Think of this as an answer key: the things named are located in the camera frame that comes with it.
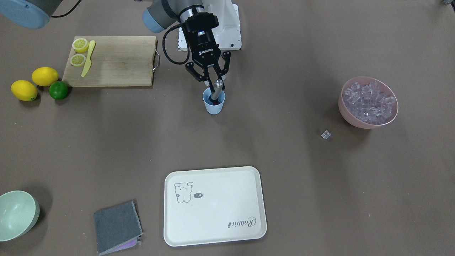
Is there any fallen clear ice cube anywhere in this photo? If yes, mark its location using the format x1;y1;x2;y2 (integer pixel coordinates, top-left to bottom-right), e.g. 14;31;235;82
321;130;332;140

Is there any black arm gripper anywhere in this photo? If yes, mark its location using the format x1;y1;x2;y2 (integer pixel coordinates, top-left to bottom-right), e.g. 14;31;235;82
182;12;232;86

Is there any bamboo cutting board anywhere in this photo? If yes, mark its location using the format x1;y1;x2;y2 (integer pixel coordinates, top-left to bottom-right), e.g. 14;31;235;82
62;35;160;87

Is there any lemon half slice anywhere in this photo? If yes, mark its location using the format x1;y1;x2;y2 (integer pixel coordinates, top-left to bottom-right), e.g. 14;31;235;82
69;54;86;67
72;38;89;53

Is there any cream rabbit serving tray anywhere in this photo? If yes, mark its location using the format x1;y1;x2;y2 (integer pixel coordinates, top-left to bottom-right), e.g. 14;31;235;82
164;166;268;247

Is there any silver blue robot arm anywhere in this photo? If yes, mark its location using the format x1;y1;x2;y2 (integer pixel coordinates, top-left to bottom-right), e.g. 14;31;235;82
0;0;230;92

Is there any light blue plastic cup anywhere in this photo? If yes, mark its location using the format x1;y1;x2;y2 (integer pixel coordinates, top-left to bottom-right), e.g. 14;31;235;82
203;88;225;115

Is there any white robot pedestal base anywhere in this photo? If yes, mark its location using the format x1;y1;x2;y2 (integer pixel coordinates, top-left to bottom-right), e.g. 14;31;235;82
169;0;242;51

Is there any steel muddler black tip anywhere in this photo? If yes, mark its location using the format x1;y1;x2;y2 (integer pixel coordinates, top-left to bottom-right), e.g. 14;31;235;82
208;79;224;106

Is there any grey folded cloth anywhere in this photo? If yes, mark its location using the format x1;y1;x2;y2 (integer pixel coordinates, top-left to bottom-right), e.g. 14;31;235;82
93;200;144;256

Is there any yellow plastic knife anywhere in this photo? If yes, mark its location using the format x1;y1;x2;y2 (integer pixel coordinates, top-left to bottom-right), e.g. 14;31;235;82
81;40;96;77

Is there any mint green bowl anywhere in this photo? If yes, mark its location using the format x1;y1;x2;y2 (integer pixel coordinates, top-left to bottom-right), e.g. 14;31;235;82
0;191;40;242

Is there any yellow lemon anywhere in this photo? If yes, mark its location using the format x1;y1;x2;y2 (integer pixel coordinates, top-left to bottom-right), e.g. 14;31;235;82
32;67;59;86
10;80;38;101

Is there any pink bowl of ice cubes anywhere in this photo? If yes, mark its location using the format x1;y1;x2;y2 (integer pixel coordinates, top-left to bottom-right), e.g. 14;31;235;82
338;76;398;129

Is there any green lime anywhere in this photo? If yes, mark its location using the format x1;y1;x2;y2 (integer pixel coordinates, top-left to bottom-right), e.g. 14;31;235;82
49;81;69;100

